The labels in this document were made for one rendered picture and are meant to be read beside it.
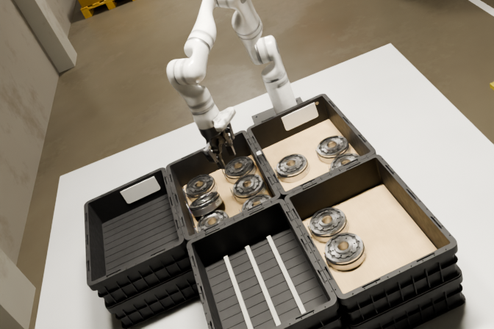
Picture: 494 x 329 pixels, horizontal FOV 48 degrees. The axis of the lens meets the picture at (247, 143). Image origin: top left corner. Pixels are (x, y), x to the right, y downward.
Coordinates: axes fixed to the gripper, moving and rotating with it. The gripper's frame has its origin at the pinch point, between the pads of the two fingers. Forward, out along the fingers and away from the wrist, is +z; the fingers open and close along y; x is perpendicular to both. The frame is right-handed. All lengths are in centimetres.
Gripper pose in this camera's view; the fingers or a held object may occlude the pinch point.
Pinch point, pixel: (226, 158)
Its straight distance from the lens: 164.8
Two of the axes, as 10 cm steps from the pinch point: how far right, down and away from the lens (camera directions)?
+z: 3.3, 7.6, 5.6
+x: 8.4, 0.5, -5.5
